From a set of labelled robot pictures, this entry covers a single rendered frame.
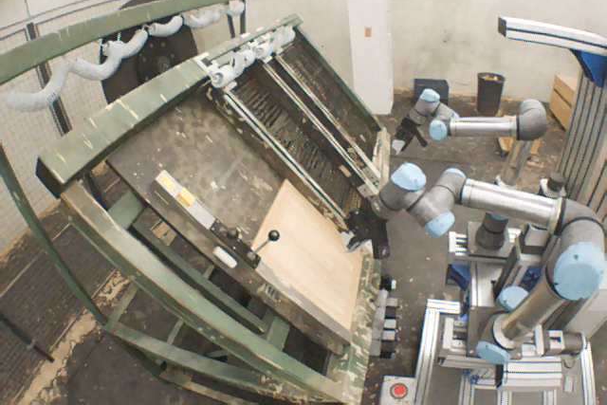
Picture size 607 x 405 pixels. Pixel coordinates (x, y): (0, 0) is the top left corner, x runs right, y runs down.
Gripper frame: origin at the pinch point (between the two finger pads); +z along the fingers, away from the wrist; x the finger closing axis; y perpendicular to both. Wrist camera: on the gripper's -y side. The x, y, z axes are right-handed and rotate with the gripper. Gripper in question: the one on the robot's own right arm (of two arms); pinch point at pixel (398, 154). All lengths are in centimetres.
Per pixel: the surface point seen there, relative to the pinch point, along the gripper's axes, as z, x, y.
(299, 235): 24, 53, 25
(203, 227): 6, 84, 52
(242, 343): 15, 106, 25
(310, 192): 18.8, 33.2, 29.1
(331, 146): 22.0, -10.5, 31.1
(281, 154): 8, 33, 47
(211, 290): 20, 94, 41
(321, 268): 31, 58, 10
